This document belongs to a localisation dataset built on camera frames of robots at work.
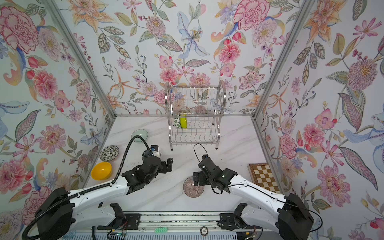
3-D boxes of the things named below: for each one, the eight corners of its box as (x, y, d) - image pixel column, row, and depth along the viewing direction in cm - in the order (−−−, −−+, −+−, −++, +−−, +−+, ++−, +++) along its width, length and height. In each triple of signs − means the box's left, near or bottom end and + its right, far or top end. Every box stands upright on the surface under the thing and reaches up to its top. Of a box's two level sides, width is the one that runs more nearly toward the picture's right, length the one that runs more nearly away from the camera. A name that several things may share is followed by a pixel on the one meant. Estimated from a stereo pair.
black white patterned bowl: (100, 161, 97) (97, 158, 94) (105, 148, 103) (103, 145, 100) (115, 161, 97) (113, 158, 94) (120, 148, 103) (118, 145, 100)
